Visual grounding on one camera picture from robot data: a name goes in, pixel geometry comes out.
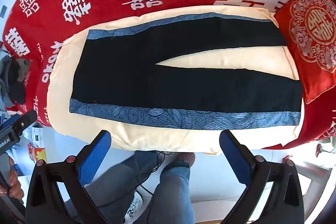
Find black pants with blue stripes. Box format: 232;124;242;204
69;13;303;131

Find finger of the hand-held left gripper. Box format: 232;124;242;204
5;109;38;136

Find white printed slipper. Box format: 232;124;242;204
124;194;144;223

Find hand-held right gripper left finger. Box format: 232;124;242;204
25;130;112;224

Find cream cushion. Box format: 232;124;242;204
47;5;306;156

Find person's left leg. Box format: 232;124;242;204
87;151;164;224

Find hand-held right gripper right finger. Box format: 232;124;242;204
219;130;305;224

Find person's left hand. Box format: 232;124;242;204
0;155;24;199

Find person's leg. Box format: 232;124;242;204
144;153;196;224
87;151;164;224

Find pile of grey clothes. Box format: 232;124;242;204
0;55;32;109

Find black cable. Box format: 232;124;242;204
135;150;172;199

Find red embroidered cushion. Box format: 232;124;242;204
274;0;336;105

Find white paper box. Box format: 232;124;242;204
31;126;47;146

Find white metal frame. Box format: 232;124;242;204
296;142;336;189

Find person's right leg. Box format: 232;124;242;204
144;153;196;224

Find red and yellow packet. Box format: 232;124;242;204
27;144;48;162

